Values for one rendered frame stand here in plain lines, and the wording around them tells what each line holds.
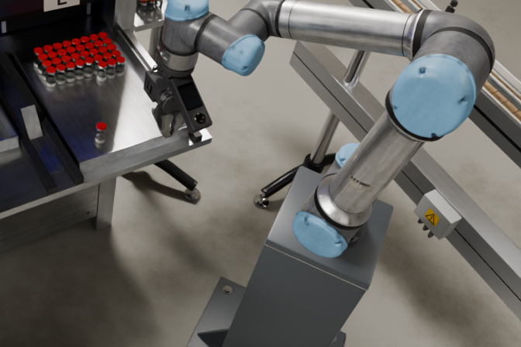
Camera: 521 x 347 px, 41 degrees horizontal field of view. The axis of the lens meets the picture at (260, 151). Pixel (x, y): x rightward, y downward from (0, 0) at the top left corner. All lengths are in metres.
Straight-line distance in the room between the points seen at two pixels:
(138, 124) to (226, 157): 1.19
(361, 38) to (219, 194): 1.46
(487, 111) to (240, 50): 0.87
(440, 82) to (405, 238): 1.73
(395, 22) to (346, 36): 0.09
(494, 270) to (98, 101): 1.22
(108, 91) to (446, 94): 0.85
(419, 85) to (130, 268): 1.52
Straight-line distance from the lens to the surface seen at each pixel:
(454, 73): 1.06
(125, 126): 1.56
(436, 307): 2.62
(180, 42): 1.29
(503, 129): 1.90
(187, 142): 1.55
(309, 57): 2.42
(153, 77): 1.42
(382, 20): 1.24
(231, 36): 1.24
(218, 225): 2.52
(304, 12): 1.29
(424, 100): 1.07
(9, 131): 1.53
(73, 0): 1.67
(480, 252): 2.15
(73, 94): 1.62
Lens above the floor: 2.03
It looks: 47 degrees down
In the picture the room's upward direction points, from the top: 19 degrees clockwise
